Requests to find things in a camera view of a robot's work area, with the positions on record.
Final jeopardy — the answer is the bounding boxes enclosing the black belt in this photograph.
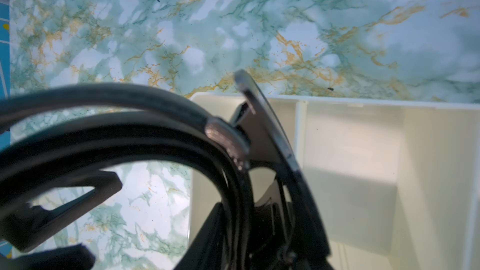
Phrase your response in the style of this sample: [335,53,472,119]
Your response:
[1,70,331,270]

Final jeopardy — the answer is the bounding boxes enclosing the white compartment storage tray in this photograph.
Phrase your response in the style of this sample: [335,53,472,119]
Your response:
[187,91,480,270]

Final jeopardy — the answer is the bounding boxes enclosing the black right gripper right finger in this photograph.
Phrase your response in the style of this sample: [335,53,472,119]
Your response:
[175,202,225,270]

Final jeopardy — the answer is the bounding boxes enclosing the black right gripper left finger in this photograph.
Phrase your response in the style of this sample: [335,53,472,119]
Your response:
[1,171,123,270]

